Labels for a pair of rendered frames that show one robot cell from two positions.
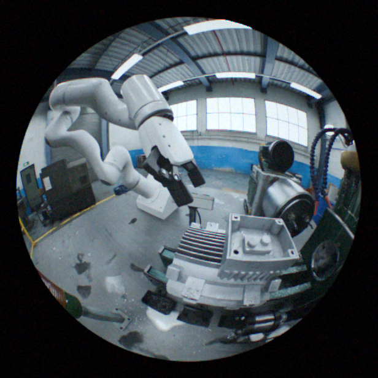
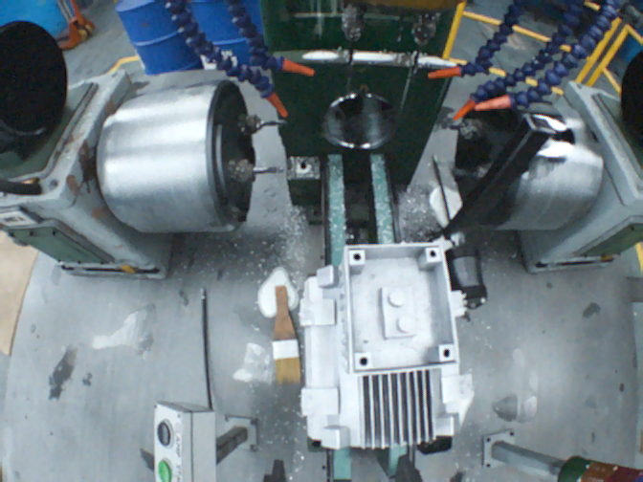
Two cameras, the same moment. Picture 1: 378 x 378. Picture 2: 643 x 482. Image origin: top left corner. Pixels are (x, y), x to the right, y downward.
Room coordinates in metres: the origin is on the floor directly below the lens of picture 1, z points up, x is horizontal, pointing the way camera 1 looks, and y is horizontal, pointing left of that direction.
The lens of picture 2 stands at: (0.17, -0.10, 1.40)
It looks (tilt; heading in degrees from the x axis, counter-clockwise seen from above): 66 degrees down; 250
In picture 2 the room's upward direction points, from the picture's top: 1 degrees counter-clockwise
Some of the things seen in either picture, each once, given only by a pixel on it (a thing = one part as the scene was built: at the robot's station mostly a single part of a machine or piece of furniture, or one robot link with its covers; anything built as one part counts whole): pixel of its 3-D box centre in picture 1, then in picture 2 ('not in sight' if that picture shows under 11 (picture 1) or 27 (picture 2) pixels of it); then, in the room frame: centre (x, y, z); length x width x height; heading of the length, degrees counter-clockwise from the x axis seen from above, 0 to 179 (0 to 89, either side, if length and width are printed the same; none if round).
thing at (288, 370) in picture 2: not in sight; (284, 334); (0.22, -0.18, 0.80); 0.21 x 0.05 x 0.01; 76
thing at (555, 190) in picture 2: not in sight; (534, 164); (-0.32, -0.25, 1.04); 0.41 x 0.25 x 0.25; 159
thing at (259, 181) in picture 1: (268, 194); (83, 187); (0.55, -0.58, 0.99); 0.35 x 0.31 x 0.37; 159
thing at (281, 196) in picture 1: (283, 204); (161, 162); (0.32, -0.49, 1.04); 0.37 x 0.25 x 0.25; 159
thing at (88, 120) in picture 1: (79, 145); not in sight; (3.62, 5.76, 2.18); 3.84 x 0.51 x 4.35; 153
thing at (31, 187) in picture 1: (30, 186); not in sight; (0.46, 7.20, 1.18); 1.09 x 0.10 x 2.35; 153
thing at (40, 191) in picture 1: (45, 205); not in sight; (0.57, 4.18, 0.50); 0.88 x 0.53 x 1.00; 46
